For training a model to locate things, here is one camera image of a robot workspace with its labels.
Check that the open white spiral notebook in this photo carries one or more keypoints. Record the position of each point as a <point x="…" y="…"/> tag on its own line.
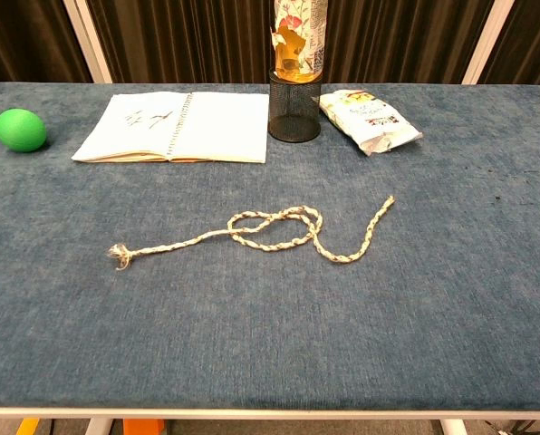
<point x="215" y="127"/>

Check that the blue table mat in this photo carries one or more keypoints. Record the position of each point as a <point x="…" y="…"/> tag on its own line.
<point x="270" y="326"/>

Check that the black mesh pen holder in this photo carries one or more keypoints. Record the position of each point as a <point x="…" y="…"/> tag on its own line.
<point x="295" y="109"/>

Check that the white snack bag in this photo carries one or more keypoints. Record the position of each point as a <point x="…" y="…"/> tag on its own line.
<point x="369" y="122"/>

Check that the tea bottle with floral label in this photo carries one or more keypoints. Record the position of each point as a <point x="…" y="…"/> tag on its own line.
<point x="313" y="31"/>

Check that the dark brown curtain panel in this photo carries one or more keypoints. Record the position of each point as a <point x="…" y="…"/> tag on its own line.
<point x="401" y="41"/>
<point x="179" y="41"/>
<point x="21" y="41"/>
<point x="533" y="41"/>

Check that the orange box under table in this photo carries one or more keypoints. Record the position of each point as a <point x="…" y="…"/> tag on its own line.
<point x="143" y="428"/>

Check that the green ball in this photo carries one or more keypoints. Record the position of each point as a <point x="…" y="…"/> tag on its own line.
<point x="20" y="130"/>

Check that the white table frame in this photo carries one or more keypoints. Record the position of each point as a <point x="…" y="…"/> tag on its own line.
<point x="270" y="413"/>

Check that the white partition post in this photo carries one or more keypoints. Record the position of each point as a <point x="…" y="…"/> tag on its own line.
<point x="88" y="41"/>
<point x="487" y="41"/>

